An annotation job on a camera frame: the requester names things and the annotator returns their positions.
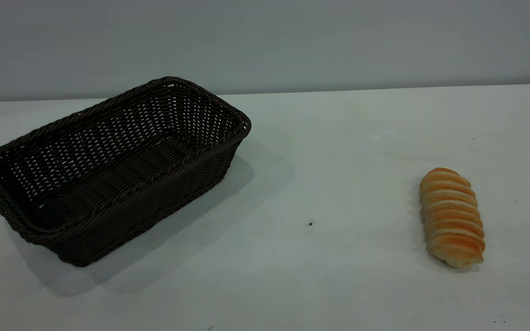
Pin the dark brown woven basket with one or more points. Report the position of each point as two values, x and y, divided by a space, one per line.
122 202

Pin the ridged golden bread roll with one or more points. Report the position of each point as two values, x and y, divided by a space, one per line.
451 218

